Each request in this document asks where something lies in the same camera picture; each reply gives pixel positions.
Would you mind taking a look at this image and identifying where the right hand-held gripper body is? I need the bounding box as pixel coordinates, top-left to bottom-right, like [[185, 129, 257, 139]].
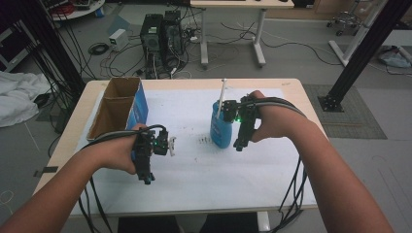
[[232, 94, 260, 152]]

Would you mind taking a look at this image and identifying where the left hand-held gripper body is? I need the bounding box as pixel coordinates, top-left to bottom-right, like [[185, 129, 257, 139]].
[[131, 126, 162, 185]]

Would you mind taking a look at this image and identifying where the small white object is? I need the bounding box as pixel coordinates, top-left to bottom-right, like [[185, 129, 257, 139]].
[[168, 135, 178, 157]]

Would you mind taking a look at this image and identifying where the white stick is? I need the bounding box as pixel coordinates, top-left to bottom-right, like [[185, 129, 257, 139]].
[[215, 78, 228, 120]]

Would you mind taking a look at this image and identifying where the blue cup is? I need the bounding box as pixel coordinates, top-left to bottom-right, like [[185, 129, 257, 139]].
[[209, 100, 234, 150]]

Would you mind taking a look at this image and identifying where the person's left hand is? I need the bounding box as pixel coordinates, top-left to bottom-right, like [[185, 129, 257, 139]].
[[92, 122, 149, 177]]

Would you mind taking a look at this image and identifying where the person's right hand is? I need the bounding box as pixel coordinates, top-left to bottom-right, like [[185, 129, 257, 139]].
[[248, 89, 309, 144]]

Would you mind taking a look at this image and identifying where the white table mat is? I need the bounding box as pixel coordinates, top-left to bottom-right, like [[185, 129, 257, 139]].
[[70, 87, 318, 216]]

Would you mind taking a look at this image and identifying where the cardboard box with blue sides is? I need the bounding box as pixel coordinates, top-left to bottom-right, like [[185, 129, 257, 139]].
[[86, 76, 150, 142]]

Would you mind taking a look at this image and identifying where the black computer tower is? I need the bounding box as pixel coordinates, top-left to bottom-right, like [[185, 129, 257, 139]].
[[161, 10, 187, 67], [139, 13, 164, 81]]

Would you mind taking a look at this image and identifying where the black tape strip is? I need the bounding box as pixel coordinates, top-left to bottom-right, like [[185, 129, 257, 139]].
[[32, 165, 59, 179]]

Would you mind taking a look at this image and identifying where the white table leg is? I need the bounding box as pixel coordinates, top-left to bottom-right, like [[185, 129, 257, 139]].
[[257, 211, 271, 233]]

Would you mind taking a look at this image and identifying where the white desk with legs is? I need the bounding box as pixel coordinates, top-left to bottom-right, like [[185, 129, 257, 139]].
[[189, 0, 295, 70]]

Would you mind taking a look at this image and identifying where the small white box device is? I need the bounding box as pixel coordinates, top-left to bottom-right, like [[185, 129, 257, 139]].
[[108, 28, 130, 52]]

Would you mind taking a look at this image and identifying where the grey floor mat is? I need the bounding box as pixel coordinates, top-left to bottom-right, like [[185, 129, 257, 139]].
[[302, 83, 389, 141]]

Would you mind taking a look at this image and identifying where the white metal stand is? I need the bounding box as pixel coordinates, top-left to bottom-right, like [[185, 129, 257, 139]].
[[327, 0, 391, 68]]

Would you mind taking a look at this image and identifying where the white cloth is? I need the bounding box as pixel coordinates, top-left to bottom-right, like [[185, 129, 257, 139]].
[[0, 70, 53, 129]]

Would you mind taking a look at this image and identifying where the office chair base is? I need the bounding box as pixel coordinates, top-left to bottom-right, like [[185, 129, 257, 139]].
[[326, 11, 362, 37]]

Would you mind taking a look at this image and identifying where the round white table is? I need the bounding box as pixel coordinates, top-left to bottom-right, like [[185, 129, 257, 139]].
[[48, 0, 107, 22]]

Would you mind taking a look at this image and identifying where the grey-blue bag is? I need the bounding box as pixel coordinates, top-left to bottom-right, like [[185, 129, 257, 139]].
[[378, 45, 412, 69]]

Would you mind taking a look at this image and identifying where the dark cabinet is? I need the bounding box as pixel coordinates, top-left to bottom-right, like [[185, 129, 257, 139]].
[[0, 18, 35, 73]]

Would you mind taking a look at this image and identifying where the left gripper black cable bundle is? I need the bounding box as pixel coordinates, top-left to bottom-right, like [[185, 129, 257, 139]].
[[77, 123, 168, 233]]

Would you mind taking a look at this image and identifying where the gripper black cable bundle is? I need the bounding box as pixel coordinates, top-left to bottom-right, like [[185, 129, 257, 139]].
[[77, 123, 168, 233], [240, 96, 309, 233]]

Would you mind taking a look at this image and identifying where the right gripper black cable bundle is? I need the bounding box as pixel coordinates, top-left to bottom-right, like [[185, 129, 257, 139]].
[[240, 96, 309, 233]]

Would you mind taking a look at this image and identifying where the long black floor cable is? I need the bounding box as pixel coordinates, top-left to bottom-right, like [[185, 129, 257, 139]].
[[220, 21, 343, 67]]

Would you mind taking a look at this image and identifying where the coiled black cable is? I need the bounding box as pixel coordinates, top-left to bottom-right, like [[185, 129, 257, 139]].
[[87, 42, 111, 56]]

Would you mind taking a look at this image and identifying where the black metal frame post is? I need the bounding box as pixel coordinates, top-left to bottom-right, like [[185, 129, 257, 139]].
[[0, 0, 87, 98], [318, 0, 412, 114]]

